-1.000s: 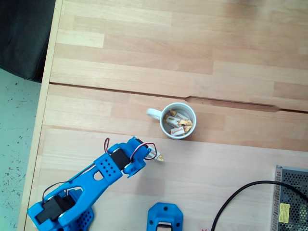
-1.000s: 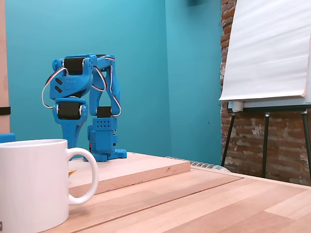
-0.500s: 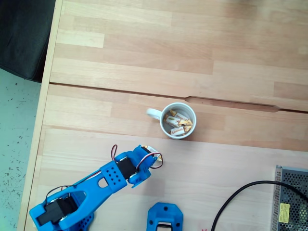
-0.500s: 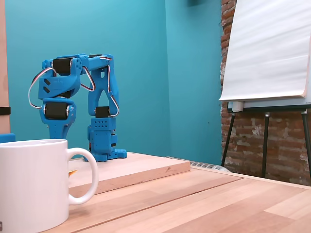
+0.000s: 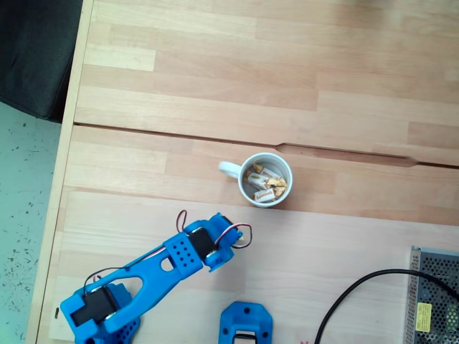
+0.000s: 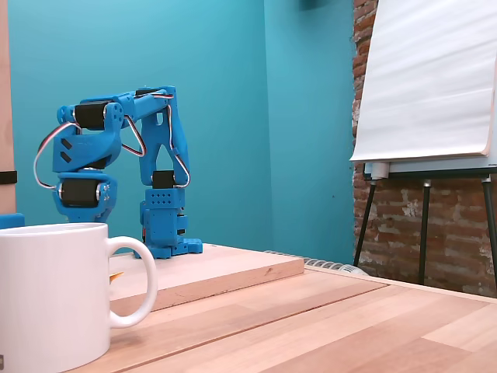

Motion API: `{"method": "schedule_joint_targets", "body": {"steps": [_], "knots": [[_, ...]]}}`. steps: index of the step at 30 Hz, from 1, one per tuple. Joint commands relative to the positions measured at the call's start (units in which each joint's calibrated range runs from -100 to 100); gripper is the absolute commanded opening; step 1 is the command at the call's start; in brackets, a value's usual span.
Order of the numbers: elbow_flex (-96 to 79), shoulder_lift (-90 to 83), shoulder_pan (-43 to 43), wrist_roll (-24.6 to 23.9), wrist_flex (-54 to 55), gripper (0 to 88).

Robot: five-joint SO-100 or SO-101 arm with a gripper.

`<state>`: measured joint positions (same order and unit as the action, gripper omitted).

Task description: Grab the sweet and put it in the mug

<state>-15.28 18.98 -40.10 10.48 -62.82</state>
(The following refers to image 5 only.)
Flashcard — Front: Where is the white ceramic mug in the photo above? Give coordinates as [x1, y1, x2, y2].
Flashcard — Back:
[217, 152, 294, 209]

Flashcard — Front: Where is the pale wooden base board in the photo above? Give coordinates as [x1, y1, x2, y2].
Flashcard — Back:
[46, 188, 459, 344]

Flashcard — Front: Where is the perforated metal power supply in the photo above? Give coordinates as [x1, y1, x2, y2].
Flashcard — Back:
[404, 245, 459, 344]

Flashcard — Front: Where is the black upholstered seat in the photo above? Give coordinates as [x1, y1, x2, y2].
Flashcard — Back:
[0, 0, 84, 125]

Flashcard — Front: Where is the red white gripper servo cable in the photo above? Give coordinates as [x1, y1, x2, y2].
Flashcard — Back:
[214, 224, 252, 249]

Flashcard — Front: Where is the blue printed mount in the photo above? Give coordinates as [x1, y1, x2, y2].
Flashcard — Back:
[219, 301, 274, 344]

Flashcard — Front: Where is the thick black power cable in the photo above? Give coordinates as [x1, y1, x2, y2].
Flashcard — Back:
[314, 269, 459, 344]

